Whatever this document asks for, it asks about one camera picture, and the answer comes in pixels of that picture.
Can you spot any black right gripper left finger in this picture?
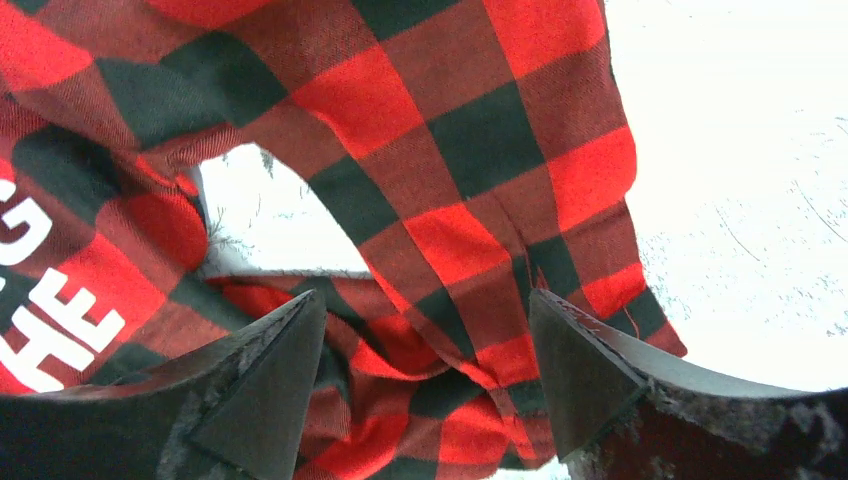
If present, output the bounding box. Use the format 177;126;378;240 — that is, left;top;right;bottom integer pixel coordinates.
1;290;327;479

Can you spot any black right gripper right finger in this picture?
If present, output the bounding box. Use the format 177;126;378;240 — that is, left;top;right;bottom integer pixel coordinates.
529;289;847;480

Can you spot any red black plaid shirt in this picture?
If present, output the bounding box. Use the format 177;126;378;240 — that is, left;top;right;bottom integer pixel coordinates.
1;1;687;479

